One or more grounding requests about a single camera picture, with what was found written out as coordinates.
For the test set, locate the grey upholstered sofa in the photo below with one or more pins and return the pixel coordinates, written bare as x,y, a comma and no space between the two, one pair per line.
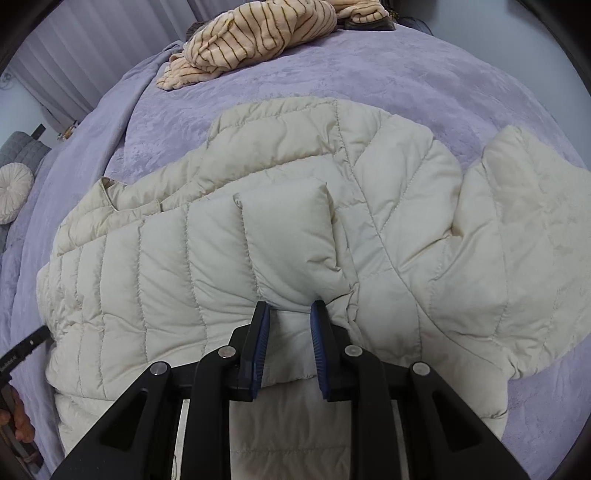
23,147

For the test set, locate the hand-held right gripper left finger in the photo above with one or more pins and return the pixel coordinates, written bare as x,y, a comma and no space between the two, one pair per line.
260,341

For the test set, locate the round cream cushion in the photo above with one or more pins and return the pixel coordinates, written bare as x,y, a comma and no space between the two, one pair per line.
13,194

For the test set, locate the grey curtain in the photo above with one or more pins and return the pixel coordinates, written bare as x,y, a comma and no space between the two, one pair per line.
69,55

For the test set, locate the brown knit garment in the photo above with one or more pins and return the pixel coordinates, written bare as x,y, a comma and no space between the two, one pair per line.
369,24

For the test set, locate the cream puffer jacket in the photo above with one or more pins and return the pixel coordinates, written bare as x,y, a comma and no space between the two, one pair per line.
184,277

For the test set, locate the black jacket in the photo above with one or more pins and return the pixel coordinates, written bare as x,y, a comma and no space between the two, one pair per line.
415,23

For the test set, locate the beige striped garment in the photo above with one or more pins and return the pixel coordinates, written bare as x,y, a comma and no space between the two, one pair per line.
240,41

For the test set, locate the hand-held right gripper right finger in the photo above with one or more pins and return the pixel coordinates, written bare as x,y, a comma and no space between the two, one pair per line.
318,341

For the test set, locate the purple blanket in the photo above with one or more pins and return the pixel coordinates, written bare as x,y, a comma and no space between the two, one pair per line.
369,69

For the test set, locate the person's left hand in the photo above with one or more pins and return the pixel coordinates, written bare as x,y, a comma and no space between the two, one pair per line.
21,417

